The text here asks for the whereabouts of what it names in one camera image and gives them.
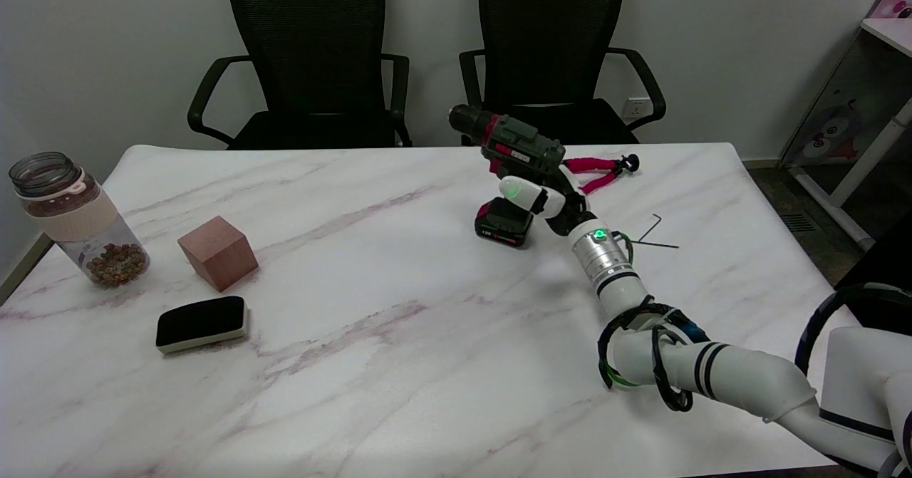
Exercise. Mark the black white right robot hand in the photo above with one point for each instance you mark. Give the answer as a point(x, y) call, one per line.
point(563, 204)

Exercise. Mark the dark green power screwdriver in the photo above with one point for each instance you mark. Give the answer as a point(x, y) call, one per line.
point(516, 143)

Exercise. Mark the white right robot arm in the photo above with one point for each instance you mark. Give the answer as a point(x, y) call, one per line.
point(741, 378)

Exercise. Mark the pink flexible mini tripod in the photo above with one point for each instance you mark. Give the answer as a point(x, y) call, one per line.
point(602, 164)

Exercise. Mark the black hex key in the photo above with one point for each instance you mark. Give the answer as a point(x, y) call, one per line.
point(659, 245)
point(650, 229)

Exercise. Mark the black mesh office chair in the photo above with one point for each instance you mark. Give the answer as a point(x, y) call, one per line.
point(306, 50)
point(548, 36)

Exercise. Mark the dark floor vent grille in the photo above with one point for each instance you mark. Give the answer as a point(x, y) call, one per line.
point(798, 222)

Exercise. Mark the brown wooden cube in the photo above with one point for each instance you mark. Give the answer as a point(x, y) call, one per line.
point(217, 253)

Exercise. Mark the black whiteboard eraser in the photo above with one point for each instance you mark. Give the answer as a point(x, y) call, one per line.
point(201, 321)

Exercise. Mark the clear jar with nuts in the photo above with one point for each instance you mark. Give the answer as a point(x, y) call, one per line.
point(89, 232)

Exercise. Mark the white wall socket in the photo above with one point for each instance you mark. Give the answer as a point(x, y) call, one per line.
point(636, 109)

